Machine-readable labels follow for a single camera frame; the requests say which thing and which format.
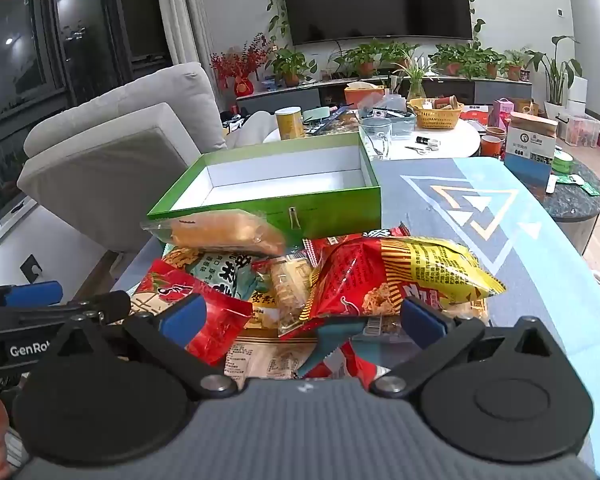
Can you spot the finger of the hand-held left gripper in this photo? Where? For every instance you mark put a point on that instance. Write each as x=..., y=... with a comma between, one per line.
x=115, y=306
x=35, y=293

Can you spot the light grey sofa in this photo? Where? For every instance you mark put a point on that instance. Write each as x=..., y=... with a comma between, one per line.
x=105, y=160

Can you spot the pink box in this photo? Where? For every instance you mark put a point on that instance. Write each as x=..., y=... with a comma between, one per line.
x=502, y=112

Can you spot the dark window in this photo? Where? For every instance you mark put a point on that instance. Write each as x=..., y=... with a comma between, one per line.
x=20, y=60

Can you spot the dark marble round table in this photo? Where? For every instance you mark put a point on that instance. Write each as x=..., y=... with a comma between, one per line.
x=575, y=205

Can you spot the white round coffee table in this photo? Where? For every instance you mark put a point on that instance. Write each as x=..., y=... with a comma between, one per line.
x=455, y=137

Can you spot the glass mug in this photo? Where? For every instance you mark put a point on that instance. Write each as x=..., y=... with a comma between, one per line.
x=375, y=140

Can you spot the scissors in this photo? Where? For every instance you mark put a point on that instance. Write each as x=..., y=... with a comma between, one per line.
x=417, y=150

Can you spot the mint green lid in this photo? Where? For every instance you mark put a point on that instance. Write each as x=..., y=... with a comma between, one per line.
x=317, y=114

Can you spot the orange cup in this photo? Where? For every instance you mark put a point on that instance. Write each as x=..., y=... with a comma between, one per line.
x=491, y=147

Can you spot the red packet white lettering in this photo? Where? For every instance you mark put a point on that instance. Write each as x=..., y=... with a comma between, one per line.
x=380, y=233

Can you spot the clear bun packet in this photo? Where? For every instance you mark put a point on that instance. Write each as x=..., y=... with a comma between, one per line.
x=220, y=232

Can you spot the printed blue grey mat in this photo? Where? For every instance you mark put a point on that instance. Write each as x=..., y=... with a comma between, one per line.
x=540, y=270

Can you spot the tall leafy plant white pot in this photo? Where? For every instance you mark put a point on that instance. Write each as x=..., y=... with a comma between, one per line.
x=557, y=75

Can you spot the blue grey plastic container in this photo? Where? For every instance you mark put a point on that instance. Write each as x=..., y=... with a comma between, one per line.
x=400, y=125

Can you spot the red yellow snack bag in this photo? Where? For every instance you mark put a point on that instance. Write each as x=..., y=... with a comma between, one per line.
x=360, y=275

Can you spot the beige brown snack packet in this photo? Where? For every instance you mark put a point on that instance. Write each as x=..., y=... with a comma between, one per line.
x=265, y=360

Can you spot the red flower arrangement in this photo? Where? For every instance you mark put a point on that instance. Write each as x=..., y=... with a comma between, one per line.
x=235, y=60

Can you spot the white tape roll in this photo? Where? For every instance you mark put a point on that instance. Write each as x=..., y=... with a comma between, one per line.
x=433, y=144

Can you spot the clear storage bin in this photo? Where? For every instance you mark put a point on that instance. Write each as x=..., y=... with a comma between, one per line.
x=580, y=132

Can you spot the teal snack packet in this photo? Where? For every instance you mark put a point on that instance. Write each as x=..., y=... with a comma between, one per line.
x=340, y=335

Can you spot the hanging ivy vine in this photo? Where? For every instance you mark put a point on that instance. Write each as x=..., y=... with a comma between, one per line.
x=279, y=0
x=472, y=5

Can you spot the clear cracker packet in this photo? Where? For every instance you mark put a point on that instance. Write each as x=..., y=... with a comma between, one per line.
x=290, y=290

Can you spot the blue snack bag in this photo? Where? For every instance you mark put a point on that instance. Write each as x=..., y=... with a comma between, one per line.
x=330, y=122

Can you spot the yellow canister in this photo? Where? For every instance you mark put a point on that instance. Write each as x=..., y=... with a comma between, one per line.
x=290, y=125

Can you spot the green cardboard box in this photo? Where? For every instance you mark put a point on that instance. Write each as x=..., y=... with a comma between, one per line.
x=330, y=210

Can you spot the black wall television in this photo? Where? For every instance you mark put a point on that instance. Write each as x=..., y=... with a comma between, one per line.
x=380, y=0

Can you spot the white curtain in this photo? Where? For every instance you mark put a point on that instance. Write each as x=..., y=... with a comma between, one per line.
x=180, y=20

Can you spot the orange tissue box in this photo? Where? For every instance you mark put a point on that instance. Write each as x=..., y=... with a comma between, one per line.
x=362, y=97

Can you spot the green tape roll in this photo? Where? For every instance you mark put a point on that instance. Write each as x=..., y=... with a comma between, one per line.
x=560, y=169

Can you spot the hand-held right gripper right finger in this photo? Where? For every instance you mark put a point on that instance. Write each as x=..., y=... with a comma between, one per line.
x=422, y=320

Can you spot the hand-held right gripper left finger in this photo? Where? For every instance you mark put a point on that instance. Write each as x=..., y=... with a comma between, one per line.
x=182, y=317

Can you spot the yellow woven basket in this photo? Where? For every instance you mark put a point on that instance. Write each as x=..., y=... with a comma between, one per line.
x=437, y=117

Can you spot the spider plant glass vase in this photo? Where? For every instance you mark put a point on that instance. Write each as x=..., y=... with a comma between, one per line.
x=416, y=72

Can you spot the potted green plant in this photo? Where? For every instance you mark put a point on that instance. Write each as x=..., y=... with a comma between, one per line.
x=490, y=60
x=515, y=62
x=452, y=57
x=362, y=57
x=290, y=62
x=397, y=52

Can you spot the red white snack packet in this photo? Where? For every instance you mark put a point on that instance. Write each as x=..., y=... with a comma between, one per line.
x=352, y=367

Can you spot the black wall socket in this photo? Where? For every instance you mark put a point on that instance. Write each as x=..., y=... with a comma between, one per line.
x=31, y=268

